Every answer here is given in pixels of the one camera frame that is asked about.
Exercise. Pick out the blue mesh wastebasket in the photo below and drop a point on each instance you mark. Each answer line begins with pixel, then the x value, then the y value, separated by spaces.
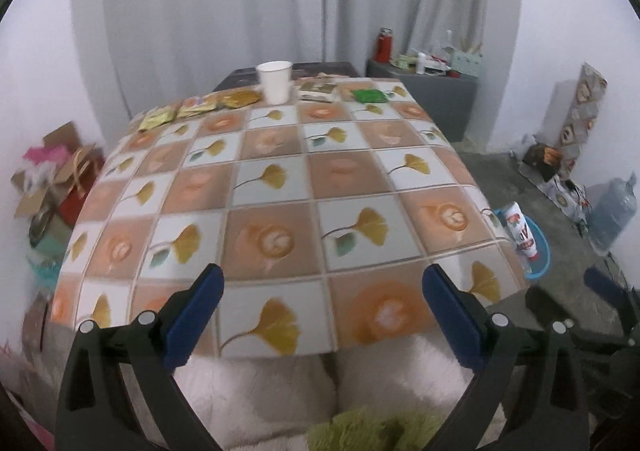
pixel 543 256

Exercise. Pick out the pale printed flat packet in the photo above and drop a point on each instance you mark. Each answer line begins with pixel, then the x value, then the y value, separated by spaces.
pixel 320 90

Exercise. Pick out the white milk bottle red cap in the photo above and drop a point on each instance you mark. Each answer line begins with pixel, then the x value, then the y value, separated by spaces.
pixel 520 231

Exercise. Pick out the red thermos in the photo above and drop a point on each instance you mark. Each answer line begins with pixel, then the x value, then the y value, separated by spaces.
pixel 384 46

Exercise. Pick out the dark printed bag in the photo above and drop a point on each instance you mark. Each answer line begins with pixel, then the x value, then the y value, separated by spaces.
pixel 540 161

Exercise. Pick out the grey cabinet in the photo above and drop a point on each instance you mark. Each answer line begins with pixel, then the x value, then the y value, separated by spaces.
pixel 440 101

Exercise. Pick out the white paper cup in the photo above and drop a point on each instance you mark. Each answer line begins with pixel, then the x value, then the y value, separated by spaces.
pixel 275 81

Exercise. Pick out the red box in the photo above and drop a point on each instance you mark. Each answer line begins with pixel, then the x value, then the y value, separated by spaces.
pixel 75 203

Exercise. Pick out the pink plastic bag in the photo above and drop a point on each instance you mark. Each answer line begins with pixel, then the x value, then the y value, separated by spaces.
pixel 42 158

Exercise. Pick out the black glossy board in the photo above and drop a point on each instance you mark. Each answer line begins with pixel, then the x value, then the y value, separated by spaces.
pixel 325 68

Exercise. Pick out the small white bottle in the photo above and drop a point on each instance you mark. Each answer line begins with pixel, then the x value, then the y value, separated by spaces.
pixel 421 63

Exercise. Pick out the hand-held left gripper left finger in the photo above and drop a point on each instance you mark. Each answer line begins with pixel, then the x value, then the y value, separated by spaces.
pixel 195 316

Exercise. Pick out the white fluffy blanket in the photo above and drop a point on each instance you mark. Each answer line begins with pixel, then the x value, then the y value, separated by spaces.
pixel 260 396

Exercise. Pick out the rolled patterned mat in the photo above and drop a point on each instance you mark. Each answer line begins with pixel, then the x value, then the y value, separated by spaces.
pixel 582 121

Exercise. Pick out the green fluffy cushion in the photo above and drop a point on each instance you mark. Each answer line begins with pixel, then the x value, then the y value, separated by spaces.
pixel 365 428

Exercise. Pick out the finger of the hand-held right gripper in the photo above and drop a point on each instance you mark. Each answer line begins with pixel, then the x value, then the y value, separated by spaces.
pixel 605 283
pixel 547 303

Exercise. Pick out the white box with power strip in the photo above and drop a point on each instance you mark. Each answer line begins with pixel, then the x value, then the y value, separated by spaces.
pixel 565 201

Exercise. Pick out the grey curtain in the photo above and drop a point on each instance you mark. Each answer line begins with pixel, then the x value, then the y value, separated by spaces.
pixel 225 6

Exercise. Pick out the large clear water jug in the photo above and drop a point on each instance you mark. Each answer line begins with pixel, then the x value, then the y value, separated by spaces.
pixel 614 216

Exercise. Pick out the open cardboard box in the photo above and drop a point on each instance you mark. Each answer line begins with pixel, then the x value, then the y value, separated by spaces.
pixel 55 166

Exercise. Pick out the yellow snack packet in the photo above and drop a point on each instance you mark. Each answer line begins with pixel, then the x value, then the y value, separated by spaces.
pixel 240 98
pixel 157 118
pixel 197 107

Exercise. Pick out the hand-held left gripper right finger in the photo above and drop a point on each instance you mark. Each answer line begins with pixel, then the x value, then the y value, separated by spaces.
pixel 452 316

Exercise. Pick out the small green packet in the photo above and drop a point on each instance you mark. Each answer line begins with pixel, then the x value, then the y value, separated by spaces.
pixel 370 96

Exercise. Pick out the green patterned holder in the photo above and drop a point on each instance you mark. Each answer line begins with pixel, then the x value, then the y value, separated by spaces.
pixel 466 62

